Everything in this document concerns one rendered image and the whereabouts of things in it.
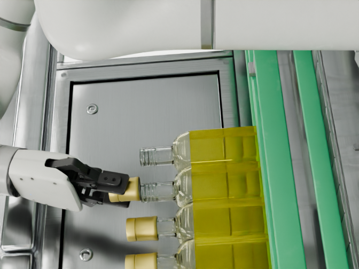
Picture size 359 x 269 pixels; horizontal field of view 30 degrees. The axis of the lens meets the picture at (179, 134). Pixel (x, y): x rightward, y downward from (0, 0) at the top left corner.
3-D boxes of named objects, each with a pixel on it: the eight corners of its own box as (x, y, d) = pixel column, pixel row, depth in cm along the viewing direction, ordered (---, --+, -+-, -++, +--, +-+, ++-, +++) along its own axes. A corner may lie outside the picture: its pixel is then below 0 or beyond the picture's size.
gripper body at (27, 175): (13, 208, 104) (82, 221, 102) (-8, 176, 95) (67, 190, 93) (30, 166, 107) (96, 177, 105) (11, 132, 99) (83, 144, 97)
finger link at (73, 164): (38, 174, 99) (72, 189, 100) (53, 156, 92) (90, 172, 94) (40, 167, 99) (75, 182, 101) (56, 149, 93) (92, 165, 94)
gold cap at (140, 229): (158, 221, 98) (129, 223, 99) (156, 211, 95) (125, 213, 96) (159, 244, 97) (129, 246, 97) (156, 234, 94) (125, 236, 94)
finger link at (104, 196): (88, 208, 102) (130, 215, 101) (84, 198, 100) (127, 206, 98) (94, 189, 104) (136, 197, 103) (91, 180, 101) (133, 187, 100)
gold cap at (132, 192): (141, 183, 100) (111, 185, 101) (138, 172, 97) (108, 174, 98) (141, 205, 98) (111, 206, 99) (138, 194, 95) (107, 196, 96)
